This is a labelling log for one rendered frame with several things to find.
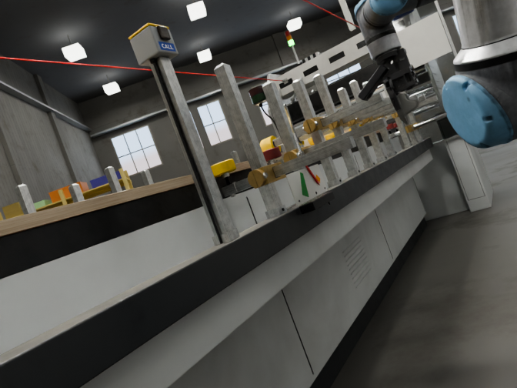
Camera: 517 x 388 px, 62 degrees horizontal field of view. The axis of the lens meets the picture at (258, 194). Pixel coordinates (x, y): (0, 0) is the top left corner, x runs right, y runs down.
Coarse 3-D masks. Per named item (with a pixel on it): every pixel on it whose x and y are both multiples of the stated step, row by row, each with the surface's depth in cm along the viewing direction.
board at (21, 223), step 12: (240, 168) 149; (168, 180) 118; (180, 180) 121; (192, 180) 126; (120, 192) 103; (132, 192) 106; (144, 192) 109; (156, 192) 112; (72, 204) 91; (84, 204) 94; (96, 204) 96; (108, 204) 99; (24, 216) 82; (36, 216) 84; (48, 216) 86; (60, 216) 88; (72, 216) 91; (0, 228) 78; (12, 228) 80; (24, 228) 81
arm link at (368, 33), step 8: (360, 8) 124; (360, 16) 125; (360, 24) 126; (368, 24) 122; (392, 24) 124; (368, 32) 125; (376, 32) 123; (384, 32) 123; (392, 32) 123; (368, 40) 126
